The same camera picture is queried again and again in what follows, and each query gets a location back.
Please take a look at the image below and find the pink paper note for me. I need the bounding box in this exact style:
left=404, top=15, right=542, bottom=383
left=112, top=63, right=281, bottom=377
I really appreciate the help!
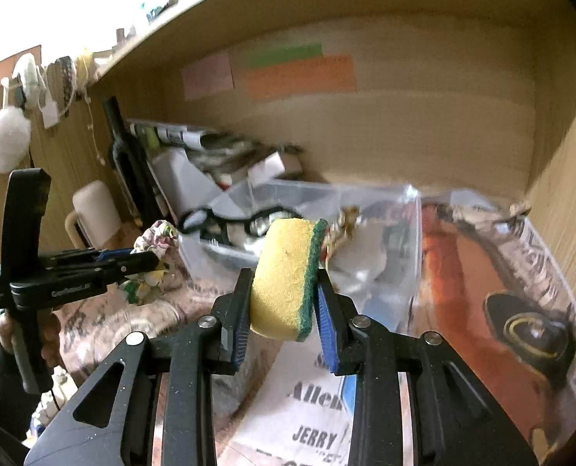
left=182, top=52, right=234, bottom=101

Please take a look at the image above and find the orange paper note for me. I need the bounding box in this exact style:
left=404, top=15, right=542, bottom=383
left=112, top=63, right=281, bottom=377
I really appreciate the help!
left=244, top=55, right=356, bottom=101

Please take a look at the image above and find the rolled newspaper stack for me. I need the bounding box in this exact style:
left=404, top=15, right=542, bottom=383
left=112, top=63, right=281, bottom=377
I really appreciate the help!
left=128, top=119, right=303, bottom=174

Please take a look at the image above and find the clear plastic storage box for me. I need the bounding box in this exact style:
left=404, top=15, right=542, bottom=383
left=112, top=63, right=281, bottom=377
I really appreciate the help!
left=180, top=181, right=421, bottom=332

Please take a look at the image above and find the person's left hand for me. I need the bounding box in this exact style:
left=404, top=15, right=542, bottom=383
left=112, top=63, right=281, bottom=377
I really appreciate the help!
left=0, top=310, right=61, bottom=368

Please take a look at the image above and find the white curved plastic sheet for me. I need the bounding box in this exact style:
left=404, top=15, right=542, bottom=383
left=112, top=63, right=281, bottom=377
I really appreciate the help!
left=150, top=147, right=223, bottom=221

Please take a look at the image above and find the small white cardboard box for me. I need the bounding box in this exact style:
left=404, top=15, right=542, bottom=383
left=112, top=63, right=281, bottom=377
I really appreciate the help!
left=247, top=150, right=303, bottom=186

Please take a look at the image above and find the green paper note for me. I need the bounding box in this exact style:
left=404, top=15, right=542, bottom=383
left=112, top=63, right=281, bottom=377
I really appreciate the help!
left=242, top=43, right=323, bottom=70

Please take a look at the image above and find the white fluffy pompom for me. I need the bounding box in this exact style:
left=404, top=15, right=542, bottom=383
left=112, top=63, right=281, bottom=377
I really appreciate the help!
left=0, top=106, right=31, bottom=174

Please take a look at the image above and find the floral scrunchie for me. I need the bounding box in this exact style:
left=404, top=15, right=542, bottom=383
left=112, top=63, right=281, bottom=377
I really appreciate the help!
left=117, top=219, right=183, bottom=306

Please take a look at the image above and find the yellow green sponge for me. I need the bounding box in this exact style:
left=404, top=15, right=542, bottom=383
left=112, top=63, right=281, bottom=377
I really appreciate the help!
left=250, top=219, right=327, bottom=342

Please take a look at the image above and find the dark glass bottle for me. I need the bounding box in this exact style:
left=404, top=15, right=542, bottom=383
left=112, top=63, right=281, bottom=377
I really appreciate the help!
left=103, top=96, right=169, bottom=230

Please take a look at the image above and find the gold drawstring pouch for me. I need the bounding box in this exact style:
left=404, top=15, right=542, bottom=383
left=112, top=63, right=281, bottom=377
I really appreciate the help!
left=322, top=205, right=361, bottom=266

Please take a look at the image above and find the cream mug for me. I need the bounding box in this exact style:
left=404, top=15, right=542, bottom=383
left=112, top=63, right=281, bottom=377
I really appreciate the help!
left=65, top=180, right=122, bottom=248

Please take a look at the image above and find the white drawstring pouch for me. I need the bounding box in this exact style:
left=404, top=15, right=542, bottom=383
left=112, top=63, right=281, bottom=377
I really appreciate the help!
left=329, top=222, right=403, bottom=285

